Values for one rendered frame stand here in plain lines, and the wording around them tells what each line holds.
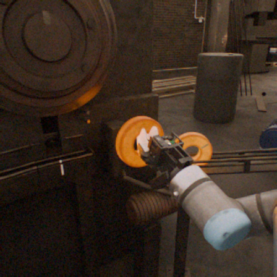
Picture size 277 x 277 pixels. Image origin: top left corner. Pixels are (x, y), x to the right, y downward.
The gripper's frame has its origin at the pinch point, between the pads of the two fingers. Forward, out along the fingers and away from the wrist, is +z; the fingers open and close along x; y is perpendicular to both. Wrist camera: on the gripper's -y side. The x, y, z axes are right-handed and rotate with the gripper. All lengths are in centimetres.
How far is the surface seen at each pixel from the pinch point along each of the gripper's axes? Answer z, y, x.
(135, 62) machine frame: 39.9, 5.9, -19.0
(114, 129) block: 18.6, -10.7, -0.7
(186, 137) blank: 2.8, -8.1, -22.6
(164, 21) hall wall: 625, -111, -461
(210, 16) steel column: 309, -27, -329
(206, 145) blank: -1.8, -10.1, -29.2
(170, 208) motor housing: -5.9, -36.3, -16.9
